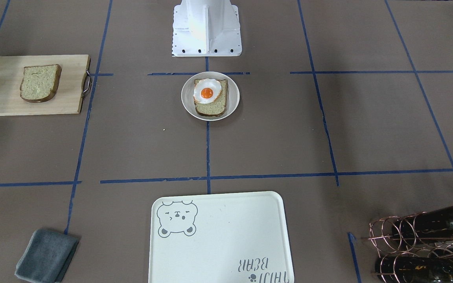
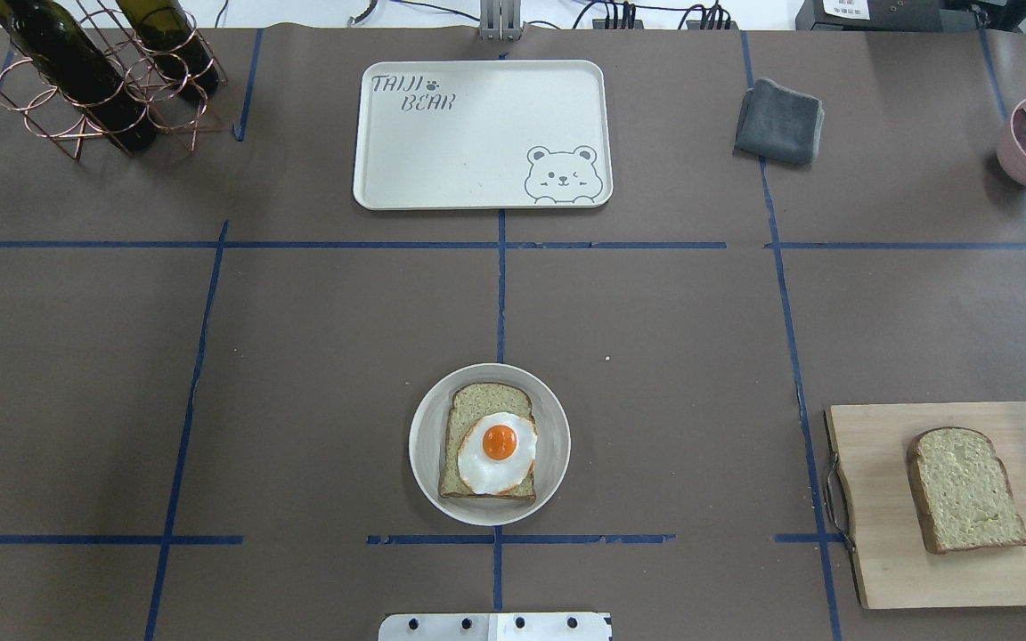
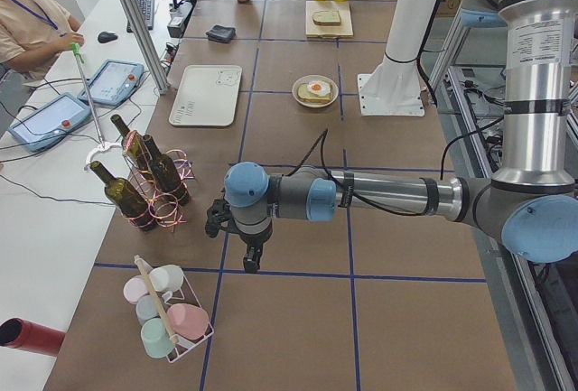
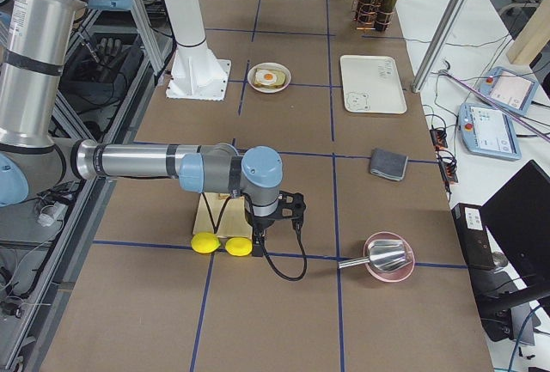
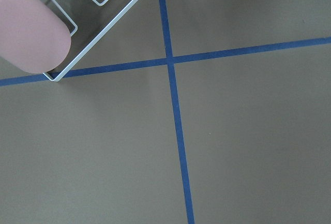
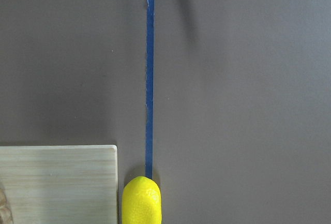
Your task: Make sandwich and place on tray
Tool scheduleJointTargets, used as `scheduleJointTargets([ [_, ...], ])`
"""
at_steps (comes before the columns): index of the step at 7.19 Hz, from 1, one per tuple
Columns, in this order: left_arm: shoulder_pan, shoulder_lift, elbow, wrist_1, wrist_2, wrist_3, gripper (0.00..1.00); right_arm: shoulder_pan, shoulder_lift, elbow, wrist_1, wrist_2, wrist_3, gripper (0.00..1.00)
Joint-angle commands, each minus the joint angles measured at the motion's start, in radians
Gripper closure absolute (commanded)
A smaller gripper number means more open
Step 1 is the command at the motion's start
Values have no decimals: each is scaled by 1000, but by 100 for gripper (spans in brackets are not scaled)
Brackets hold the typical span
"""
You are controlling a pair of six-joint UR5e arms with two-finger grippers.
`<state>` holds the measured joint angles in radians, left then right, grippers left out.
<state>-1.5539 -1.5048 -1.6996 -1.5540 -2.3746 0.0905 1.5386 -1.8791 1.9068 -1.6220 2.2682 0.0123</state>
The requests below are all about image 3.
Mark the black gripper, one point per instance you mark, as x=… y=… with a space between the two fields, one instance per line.
x=254 y=241

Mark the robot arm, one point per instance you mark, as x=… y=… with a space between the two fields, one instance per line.
x=527 y=205

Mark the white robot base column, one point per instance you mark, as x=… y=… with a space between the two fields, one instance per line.
x=393 y=88

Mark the cream serving tray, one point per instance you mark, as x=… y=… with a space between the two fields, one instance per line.
x=207 y=96

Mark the white cup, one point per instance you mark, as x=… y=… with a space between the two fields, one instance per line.
x=166 y=278

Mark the salmon pink cup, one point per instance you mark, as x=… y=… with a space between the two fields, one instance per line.
x=190 y=321

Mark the grey blue cup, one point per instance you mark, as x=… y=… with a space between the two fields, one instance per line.
x=145 y=309

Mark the light pink cup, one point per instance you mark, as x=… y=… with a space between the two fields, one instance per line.
x=134 y=289

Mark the dark glass bottle middle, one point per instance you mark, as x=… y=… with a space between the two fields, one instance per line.
x=164 y=172

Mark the dark glass bottle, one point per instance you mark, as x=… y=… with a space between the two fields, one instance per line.
x=125 y=196
x=164 y=172
x=132 y=144

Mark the mint green cup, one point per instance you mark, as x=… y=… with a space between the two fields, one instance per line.
x=155 y=338

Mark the dark glass bottle front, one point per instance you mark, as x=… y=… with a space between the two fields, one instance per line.
x=125 y=196

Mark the dark glass bottle back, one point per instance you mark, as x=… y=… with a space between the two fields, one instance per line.
x=132 y=144

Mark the bread slice with fried egg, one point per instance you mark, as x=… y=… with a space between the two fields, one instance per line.
x=315 y=91

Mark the metal reacher stick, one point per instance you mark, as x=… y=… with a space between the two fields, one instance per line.
x=103 y=145

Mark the white round plate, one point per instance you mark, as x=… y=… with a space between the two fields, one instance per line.
x=334 y=90

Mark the far blue teach pendant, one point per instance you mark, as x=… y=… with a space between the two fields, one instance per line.
x=114 y=82

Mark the blue teach pendant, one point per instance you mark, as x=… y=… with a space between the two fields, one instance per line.
x=114 y=82
x=49 y=124

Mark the dark grey folded cloth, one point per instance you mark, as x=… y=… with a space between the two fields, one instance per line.
x=221 y=34

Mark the red cylinder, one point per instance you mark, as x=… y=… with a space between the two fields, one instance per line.
x=17 y=333

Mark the wooden cutting board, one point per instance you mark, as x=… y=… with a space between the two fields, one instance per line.
x=344 y=30

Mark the near blue teach pendant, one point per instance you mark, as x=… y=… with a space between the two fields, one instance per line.
x=49 y=124

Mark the black computer mouse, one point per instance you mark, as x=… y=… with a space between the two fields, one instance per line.
x=105 y=37

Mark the black keyboard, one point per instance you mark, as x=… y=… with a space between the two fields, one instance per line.
x=147 y=9

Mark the seated person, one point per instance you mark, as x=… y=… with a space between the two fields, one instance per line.
x=34 y=33

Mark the white wire cup rack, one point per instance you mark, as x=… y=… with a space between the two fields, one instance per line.
x=163 y=301

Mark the copper wire bottle rack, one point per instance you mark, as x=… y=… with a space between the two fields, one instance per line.
x=167 y=212

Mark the aluminium frame post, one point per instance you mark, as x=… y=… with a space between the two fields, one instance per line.
x=146 y=44

